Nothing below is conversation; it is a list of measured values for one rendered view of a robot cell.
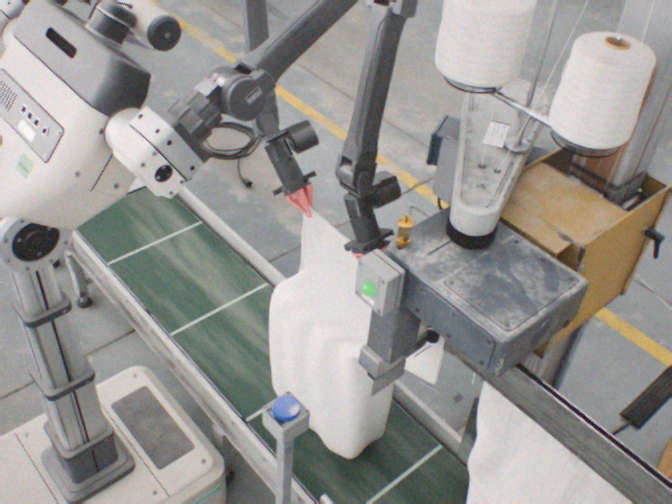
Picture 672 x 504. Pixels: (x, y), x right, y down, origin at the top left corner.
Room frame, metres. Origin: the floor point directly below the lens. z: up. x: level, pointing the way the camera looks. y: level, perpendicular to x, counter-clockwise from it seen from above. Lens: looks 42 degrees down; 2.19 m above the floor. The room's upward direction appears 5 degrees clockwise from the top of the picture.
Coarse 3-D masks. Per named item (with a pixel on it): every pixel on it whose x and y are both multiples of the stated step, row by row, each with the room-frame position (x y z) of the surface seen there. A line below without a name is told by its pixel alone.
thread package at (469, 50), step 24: (456, 0) 1.26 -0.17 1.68; (480, 0) 1.25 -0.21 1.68; (504, 0) 1.26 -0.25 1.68; (528, 0) 1.27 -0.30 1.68; (456, 24) 1.25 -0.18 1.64; (480, 24) 1.23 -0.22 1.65; (504, 24) 1.23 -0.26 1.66; (528, 24) 1.26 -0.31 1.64; (456, 48) 1.24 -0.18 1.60; (480, 48) 1.22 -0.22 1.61; (456, 72) 1.24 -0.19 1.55; (480, 72) 1.22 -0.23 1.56; (504, 72) 1.23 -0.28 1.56
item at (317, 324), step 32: (320, 224) 1.35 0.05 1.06; (320, 256) 1.35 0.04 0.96; (352, 256) 1.26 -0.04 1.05; (288, 288) 1.36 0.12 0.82; (320, 288) 1.33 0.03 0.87; (352, 288) 1.25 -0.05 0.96; (288, 320) 1.30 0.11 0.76; (320, 320) 1.25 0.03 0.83; (352, 320) 1.22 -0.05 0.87; (288, 352) 1.29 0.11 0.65; (320, 352) 1.20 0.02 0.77; (352, 352) 1.16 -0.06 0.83; (416, 352) 1.09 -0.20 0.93; (288, 384) 1.28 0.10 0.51; (320, 384) 1.18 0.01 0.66; (352, 384) 1.13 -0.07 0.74; (320, 416) 1.18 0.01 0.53; (352, 416) 1.12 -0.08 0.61; (384, 416) 1.18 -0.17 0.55; (352, 448) 1.12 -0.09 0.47
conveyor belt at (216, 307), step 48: (144, 192) 2.27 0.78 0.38; (96, 240) 1.96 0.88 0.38; (144, 240) 1.99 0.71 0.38; (192, 240) 2.01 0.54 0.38; (144, 288) 1.74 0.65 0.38; (192, 288) 1.76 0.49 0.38; (240, 288) 1.78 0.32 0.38; (192, 336) 1.54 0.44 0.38; (240, 336) 1.56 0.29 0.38; (240, 384) 1.37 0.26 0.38; (384, 432) 1.24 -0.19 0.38; (336, 480) 1.07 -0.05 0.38; (384, 480) 1.09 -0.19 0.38; (432, 480) 1.10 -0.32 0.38
